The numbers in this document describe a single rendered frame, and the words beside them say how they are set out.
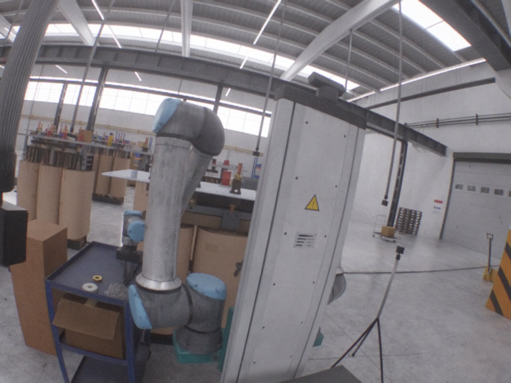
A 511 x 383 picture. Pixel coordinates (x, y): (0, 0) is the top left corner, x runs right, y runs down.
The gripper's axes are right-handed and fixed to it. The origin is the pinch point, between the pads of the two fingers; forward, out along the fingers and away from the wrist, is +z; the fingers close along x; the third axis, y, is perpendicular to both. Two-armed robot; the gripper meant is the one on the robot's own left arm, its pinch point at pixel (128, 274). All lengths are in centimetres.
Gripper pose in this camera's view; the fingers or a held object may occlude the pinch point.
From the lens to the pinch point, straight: 140.6
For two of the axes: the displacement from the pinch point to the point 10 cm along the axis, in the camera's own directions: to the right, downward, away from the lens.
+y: -2.1, -1.1, 9.7
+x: -9.6, -1.7, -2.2
